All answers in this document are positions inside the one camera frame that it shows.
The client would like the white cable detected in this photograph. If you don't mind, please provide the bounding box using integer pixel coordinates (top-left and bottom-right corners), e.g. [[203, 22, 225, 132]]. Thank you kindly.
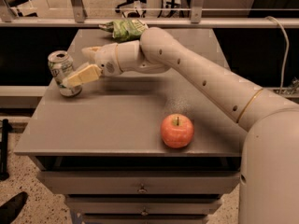
[[264, 15, 291, 95]]

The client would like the bottom grey drawer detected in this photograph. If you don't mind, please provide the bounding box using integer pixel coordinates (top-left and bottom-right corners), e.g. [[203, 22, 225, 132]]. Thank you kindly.
[[83, 215, 207, 224]]

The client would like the black stand leg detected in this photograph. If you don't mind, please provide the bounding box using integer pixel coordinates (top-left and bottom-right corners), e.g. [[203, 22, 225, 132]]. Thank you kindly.
[[0, 119, 12, 181]]

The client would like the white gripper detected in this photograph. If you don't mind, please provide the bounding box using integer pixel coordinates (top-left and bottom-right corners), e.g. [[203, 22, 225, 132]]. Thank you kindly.
[[62, 41, 145, 88]]

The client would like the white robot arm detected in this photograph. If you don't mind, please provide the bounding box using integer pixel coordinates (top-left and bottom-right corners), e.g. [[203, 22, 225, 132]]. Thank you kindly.
[[63, 27, 299, 224]]

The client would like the green chip bag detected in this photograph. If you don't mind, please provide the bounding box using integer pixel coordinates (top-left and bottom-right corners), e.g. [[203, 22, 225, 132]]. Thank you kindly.
[[99, 19, 149, 42]]

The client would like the metal glass railing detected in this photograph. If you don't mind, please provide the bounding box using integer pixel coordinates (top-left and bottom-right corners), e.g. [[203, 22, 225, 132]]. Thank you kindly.
[[0, 0, 299, 29]]

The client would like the black shoe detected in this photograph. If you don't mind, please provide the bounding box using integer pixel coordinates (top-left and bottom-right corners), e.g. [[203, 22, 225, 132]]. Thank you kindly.
[[0, 191, 28, 224]]

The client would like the top grey drawer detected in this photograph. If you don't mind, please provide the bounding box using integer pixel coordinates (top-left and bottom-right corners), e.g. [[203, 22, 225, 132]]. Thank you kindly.
[[37, 171, 239, 195]]

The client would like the grey drawer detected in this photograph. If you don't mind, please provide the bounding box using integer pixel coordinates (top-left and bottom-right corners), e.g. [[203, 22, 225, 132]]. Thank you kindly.
[[37, 171, 239, 195], [83, 215, 207, 224], [66, 196, 221, 216]]

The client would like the red apple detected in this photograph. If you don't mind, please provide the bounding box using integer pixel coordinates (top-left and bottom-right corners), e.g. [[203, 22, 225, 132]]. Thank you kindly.
[[160, 114, 194, 148]]

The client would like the middle grey drawer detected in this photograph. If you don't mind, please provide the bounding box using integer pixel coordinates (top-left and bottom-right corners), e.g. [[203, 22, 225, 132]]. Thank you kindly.
[[66, 196, 221, 216]]

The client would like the white green 7up can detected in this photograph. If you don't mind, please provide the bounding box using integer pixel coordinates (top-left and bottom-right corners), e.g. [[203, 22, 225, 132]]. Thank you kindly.
[[48, 50, 82, 97]]

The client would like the grey drawer cabinet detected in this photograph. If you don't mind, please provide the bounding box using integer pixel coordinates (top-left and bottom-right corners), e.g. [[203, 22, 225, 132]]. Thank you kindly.
[[13, 28, 250, 224]]

